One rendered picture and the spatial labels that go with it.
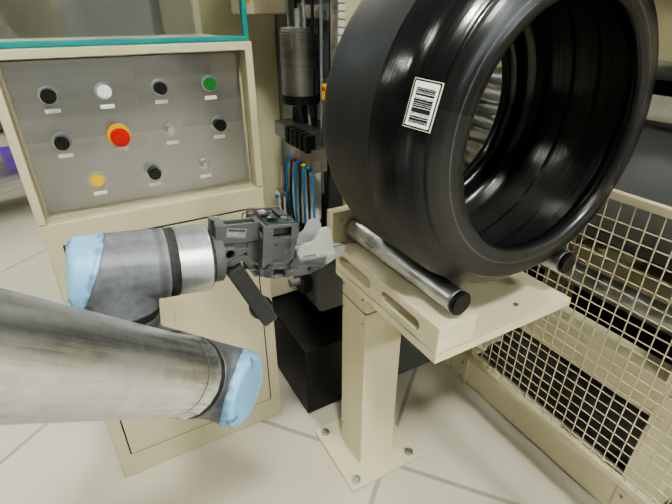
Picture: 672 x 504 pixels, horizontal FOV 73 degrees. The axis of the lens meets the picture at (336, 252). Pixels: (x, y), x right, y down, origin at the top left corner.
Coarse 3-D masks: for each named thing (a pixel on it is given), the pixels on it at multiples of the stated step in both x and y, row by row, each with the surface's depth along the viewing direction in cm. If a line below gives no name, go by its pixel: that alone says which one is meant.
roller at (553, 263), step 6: (558, 252) 88; (564, 252) 88; (570, 252) 88; (552, 258) 89; (558, 258) 88; (564, 258) 87; (570, 258) 88; (546, 264) 91; (552, 264) 89; (558, 264) 88; (564, 264) 87; (570, 264) 88; (558, 270) 89; (564, 270) 88
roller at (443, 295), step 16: (352, 224) 100; (368, 240) 95; (384, 240) 92; (384, 256) 90; (400, 256) 87; (400, 272) 86; (416, 272) 83; (432, 272) 81; (432, 288) 79; (448, 288) 77; (448, 304) 76; (464, 304) 76
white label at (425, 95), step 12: (420, 84) 56; (432, 84) 55; (420, 96) 56; (432, 96) 55; (408, 108) 57; (420, 108) 56; (432, 108) 55; (408, 120) 57; (420, 120) 56; (432, 120) 55
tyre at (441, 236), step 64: (384, 0) 64; (448, 0) 55; (512, 0) 54; (576, 0) 80; (640, 0) 65; (384, 64) 60; (448, 64) 55; (512, 64) 94; (576, 64) 89; (640, 64) 72; (384, 128) 60; (448, 128) 58; (512, 128) 101; (576, 128) 93; (640, 128) 79; (384, 192) 65; (448, 192) 62; (512, 192) 101; (576, 192) 91; (448, 256) 70; (512, 256) 76
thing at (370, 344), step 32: (352, 0) 92; (352, 320) 128; (384, 320) 125; (352, 352) 133; (384, 352) 131; (352, 384) 139; (384, 384) 137; (352, 416) 145; (384, 416) 144; (352, 448) 152; (384, 448) 152
